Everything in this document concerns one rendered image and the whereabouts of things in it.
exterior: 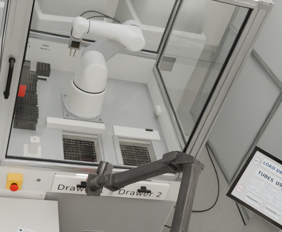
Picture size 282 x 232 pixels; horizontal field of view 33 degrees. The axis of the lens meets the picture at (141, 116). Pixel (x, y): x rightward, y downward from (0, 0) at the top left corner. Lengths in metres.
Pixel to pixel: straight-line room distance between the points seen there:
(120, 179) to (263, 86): 2.08
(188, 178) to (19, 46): 0.83
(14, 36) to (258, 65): 2.51
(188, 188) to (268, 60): 2.23
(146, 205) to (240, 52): 1.01
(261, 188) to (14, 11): 1.52
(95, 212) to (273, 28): 2.11
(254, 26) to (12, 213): 1.40
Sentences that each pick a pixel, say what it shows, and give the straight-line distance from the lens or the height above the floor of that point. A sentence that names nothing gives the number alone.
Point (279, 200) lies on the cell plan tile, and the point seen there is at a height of 1.06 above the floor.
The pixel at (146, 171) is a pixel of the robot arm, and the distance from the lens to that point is 2.01.
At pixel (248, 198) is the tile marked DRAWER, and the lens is 2.59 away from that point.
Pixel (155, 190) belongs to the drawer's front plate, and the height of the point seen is 0.88.
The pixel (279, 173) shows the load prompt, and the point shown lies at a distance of 2.60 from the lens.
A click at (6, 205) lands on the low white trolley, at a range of 2.41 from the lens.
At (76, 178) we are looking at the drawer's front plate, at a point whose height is 0.93.
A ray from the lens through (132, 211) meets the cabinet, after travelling 2.65.
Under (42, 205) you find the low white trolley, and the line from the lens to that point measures 2.44.
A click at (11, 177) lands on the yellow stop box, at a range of 2.33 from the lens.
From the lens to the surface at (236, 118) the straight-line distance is 4.19.
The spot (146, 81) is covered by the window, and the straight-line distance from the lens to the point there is 2.09.
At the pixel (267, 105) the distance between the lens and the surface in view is 3.87.
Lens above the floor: 2.57
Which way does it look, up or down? 34 degrees down
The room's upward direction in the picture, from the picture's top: 21 degrees clockwise
